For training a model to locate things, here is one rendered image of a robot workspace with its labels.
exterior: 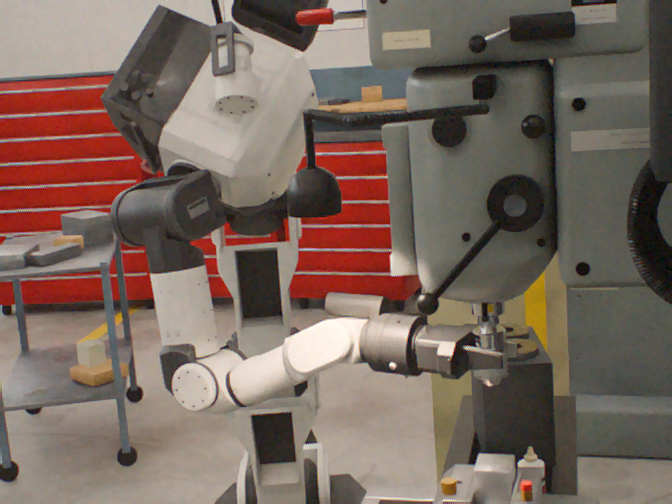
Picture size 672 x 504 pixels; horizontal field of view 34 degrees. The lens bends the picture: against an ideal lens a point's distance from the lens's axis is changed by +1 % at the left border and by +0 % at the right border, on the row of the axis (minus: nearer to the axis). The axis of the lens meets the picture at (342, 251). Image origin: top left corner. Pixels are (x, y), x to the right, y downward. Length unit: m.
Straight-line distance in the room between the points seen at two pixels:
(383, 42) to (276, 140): 0.47
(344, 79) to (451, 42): 9.35
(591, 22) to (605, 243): 0.27
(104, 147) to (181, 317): 4.95
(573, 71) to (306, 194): 0.37
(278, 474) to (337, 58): 8.57
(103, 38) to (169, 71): 9.60
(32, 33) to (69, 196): 5.15
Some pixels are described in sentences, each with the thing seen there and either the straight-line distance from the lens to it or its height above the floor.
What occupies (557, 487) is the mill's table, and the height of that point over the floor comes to 0.92.
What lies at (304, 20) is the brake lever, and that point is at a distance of 1.60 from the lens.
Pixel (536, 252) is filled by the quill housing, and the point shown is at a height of 1.39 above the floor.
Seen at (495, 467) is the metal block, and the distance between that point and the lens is 1.58.
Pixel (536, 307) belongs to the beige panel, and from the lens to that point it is 3.31.
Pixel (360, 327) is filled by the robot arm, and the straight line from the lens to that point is 1.61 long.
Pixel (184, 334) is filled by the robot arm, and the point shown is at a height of 1.22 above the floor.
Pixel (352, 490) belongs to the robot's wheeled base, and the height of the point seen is 0.57.
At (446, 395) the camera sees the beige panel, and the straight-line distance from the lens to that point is 3.42.
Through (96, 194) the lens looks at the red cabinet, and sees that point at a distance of 6.72.
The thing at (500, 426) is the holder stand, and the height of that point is 1.00.
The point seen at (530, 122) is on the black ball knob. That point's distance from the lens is 1.35.
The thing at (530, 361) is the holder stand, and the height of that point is 1.11.
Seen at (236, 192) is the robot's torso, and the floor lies 1.43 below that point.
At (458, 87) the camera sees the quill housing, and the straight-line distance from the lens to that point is 1.38.
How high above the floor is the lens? 1.70
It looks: 12 degrees down
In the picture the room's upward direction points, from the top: 4 degrees counter-clockwise
